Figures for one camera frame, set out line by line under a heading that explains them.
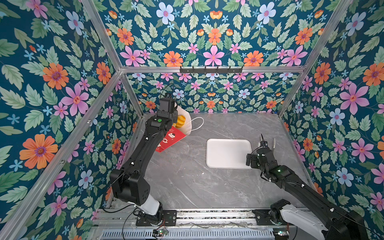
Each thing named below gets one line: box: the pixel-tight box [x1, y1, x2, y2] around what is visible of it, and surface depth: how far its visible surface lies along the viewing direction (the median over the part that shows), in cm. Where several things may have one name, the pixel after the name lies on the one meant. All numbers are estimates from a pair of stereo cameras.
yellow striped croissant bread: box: [173, 114, 186, 128], surface depth 93 cm
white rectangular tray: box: [206, 138, 253, 170], surface depth 103 cm
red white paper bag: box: [155, 104, 192, 153], surface depth 90 cm
